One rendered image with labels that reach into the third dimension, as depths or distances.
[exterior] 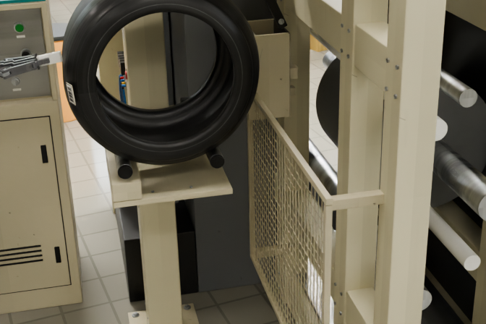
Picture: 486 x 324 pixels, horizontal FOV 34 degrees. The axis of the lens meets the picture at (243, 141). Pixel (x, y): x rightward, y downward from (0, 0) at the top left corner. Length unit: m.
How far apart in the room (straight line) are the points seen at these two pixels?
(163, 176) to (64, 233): 0.81
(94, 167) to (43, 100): 1.62
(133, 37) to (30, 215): 0.94
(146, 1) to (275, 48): 0.60
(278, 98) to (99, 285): 1.29
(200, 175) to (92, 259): 1.27
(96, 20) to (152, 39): 0.44
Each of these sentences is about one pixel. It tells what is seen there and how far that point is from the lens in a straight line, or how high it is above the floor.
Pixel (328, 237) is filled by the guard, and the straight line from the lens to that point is 2.05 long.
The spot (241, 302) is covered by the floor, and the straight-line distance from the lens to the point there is 3.37.
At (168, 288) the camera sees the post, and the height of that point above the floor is 0.23.
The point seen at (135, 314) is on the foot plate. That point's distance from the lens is 3.31.
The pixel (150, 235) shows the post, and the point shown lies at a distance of 2.94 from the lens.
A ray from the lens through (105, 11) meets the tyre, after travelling 2.25.
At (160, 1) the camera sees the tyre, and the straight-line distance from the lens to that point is 2.24.
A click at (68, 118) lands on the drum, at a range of 5.33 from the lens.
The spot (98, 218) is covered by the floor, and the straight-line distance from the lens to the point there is 4.08.
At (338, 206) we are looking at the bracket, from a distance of 2.03.
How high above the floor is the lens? 1.92
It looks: 23 degrees down
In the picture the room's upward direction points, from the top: 1 degrees counter-clockwise
